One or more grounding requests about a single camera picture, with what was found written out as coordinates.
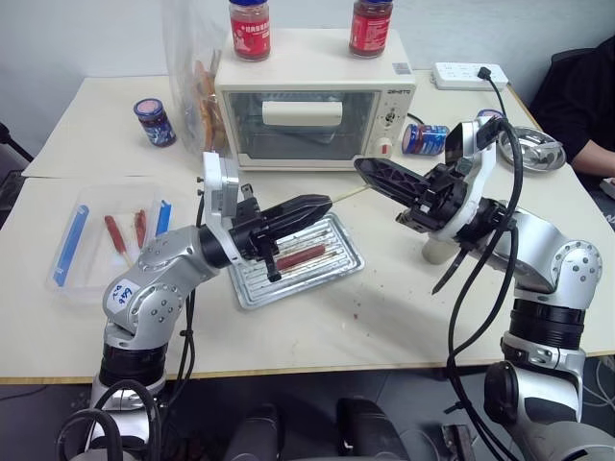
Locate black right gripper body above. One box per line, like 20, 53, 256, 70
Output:
395, 161, 477, 234

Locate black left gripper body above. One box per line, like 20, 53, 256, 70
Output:
228, 182, 283, 282

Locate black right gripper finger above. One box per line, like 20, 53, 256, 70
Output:
353, 160, 420, 206
357, 157, 430, 189

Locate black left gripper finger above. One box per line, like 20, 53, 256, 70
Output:
261, 193, 334, 224
267, 203, 334, 240

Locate ribbed metal baking tray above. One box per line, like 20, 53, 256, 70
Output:
225, 212, 365, 310

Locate beige skewer cup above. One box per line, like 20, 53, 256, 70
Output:
421, 236, 458, 266

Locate short skewered red sausage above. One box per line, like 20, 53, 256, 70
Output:
133, 208, 148, 252

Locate long skewered red sausage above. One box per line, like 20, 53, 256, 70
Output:
103, 214, 134, 268

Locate blue-labelled jar on its side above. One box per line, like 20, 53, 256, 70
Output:
401, 123, 452, 157

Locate short blue container clip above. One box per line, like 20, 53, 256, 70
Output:
154, 199, 173, 237

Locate shiny metal bowl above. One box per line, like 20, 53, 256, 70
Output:
498, 125, 568, 171

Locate white power strip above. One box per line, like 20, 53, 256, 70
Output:
430, 61, 510, 92

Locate cream toaster oven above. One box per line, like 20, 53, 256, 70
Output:
213, 26, 417, 173

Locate upright blue-labelled jar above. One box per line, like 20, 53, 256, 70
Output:
133, 98, 178, 148

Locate red jar with text label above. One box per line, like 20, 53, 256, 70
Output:
348, 0, 394, 60

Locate white handwritten label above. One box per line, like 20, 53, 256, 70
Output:
105, 276, 140, 328

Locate person in black clothes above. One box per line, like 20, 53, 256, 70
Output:
527, 36, 615, 177

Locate clear plastic bag of bread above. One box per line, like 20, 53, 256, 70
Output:
160, 0, 232, 156

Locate clear plastic container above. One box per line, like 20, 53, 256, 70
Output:
44, 185, 173, 309

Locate long blue container clip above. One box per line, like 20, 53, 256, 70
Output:
52, 204, 90, 286

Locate red jar with picture label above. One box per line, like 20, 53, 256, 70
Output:
228, 0, 272, 62

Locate dark rounded shape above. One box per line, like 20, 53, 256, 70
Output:
224, 401, 285, 461
334, 396, 401, 461

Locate black chair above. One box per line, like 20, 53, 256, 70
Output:
0, 121, 36, 231

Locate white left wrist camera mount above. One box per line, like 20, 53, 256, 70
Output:
200, 151, 247, 266

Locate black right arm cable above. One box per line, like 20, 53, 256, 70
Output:
446, 114, 526, 461

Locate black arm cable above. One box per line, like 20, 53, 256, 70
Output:
61, 201, 203, 461
446, 114, 526, 461

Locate black cable tie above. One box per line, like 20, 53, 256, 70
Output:
430, 239, 468, 296

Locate black plug with cable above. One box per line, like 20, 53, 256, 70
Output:
477, 66, 512, 124

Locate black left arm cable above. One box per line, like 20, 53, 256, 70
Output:
61, 201, 203, 461

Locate white cables on floor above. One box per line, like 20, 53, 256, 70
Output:
593, 355, 615, 410

